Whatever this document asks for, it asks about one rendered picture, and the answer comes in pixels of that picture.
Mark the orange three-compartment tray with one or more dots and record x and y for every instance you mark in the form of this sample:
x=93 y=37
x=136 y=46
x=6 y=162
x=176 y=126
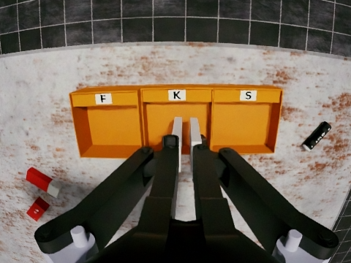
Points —
x=242 y=117

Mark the black battery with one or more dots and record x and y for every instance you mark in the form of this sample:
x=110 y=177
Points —
x=317 y=136

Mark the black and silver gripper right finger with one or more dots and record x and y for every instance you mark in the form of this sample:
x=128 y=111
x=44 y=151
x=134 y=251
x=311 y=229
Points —
x=283 y=231

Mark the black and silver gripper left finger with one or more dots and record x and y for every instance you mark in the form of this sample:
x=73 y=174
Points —
x=86 y=229

